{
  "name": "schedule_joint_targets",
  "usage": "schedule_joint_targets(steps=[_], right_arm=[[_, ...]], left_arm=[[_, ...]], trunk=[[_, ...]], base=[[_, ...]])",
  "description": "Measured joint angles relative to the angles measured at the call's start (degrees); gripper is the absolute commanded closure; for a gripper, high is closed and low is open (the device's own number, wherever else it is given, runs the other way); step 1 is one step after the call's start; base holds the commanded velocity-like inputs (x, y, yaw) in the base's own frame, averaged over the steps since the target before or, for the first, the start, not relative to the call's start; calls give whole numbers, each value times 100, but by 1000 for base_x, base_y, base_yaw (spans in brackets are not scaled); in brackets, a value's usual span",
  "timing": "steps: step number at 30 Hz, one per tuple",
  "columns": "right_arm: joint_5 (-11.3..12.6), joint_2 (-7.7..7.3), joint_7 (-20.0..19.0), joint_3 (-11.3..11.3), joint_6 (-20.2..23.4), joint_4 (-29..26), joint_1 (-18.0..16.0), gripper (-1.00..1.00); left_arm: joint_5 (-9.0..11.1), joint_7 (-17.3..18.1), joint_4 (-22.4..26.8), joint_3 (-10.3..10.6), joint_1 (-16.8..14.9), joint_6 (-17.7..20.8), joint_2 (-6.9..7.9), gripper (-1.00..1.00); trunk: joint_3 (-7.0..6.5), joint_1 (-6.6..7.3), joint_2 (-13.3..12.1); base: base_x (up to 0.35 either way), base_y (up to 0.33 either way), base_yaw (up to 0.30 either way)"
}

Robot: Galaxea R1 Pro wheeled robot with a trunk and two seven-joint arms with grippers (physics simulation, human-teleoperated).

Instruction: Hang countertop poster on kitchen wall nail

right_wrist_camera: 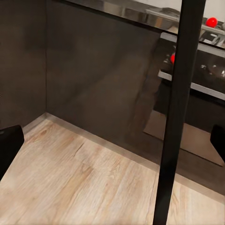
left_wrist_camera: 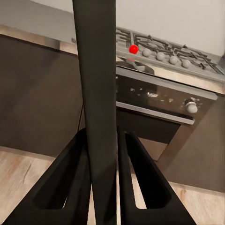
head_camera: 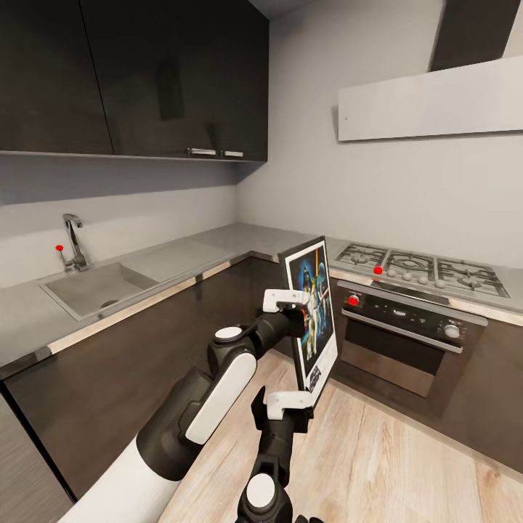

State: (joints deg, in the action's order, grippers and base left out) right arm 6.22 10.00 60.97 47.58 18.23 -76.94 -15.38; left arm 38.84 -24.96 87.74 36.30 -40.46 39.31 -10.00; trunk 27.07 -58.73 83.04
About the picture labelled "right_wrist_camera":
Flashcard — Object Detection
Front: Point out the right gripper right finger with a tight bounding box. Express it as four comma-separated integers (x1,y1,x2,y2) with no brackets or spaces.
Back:
210,124,225,162

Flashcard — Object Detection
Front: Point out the poster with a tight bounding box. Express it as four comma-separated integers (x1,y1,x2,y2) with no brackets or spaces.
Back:
153,0,206,225

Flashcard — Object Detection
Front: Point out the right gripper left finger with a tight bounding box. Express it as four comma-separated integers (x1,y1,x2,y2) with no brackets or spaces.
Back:
0,125,24,181

